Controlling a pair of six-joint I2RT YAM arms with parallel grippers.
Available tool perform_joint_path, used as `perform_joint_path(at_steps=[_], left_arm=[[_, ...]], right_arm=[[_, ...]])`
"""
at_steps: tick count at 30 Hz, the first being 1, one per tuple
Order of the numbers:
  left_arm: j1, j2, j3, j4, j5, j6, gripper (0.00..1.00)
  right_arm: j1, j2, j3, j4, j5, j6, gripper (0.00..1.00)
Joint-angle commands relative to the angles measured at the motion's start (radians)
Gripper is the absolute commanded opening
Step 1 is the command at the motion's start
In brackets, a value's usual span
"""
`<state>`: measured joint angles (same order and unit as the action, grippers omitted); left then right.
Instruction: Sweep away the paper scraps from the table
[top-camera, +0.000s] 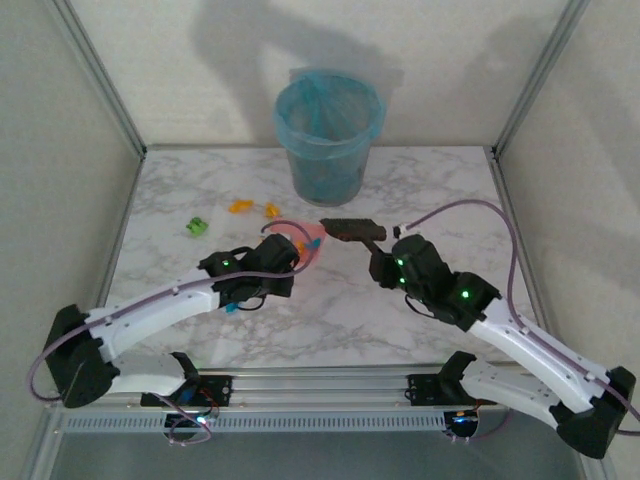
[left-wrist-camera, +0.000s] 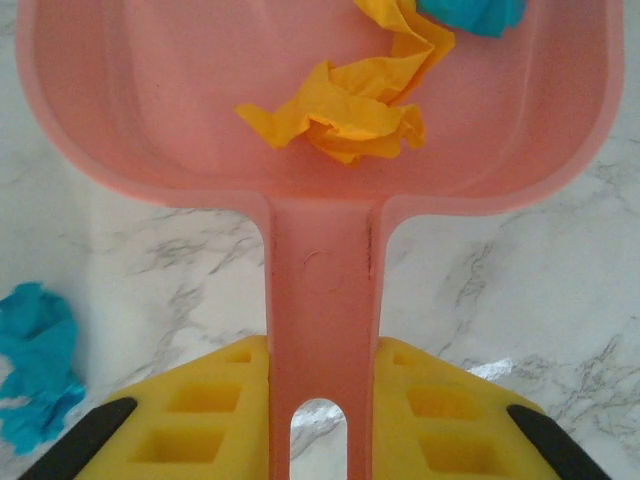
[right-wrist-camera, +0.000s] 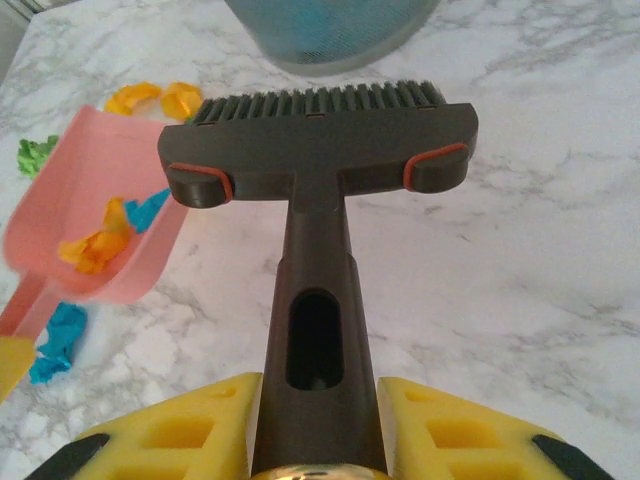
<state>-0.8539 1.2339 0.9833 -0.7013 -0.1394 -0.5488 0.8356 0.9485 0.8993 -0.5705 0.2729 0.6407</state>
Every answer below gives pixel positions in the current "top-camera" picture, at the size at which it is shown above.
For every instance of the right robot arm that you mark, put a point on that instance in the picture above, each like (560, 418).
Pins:
(525, 350)

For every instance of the dark brown hand brush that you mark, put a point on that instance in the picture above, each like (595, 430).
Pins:
(350, 229)

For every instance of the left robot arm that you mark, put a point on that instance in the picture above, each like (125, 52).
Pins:
(150, 310)

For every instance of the pink plastic dustpan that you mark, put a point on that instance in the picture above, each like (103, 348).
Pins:
(312, 260)

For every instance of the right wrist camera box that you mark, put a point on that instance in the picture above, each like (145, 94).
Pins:
(400, 231)

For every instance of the aluminium table end rail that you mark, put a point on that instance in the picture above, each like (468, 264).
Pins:
(225, 147)

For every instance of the grey mesh trash bin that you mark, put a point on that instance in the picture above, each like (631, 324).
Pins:
(325, 180)

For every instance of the aluminium table side rail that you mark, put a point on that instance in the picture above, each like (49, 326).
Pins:
(507, 200)
(120, 235)

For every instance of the aluminium frame post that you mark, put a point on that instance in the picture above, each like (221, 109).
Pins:
(102, 82)
(540, 75)

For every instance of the blue plastic bin liner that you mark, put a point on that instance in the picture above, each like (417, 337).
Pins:
(300, 142)

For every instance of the green paper scrap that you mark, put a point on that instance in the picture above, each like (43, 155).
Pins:
(198, 226)

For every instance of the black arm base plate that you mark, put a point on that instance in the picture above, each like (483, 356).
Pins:
(220, 387)
(422, 390)

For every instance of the aluminium mounting rail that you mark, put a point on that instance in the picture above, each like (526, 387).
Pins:
(320, 390)

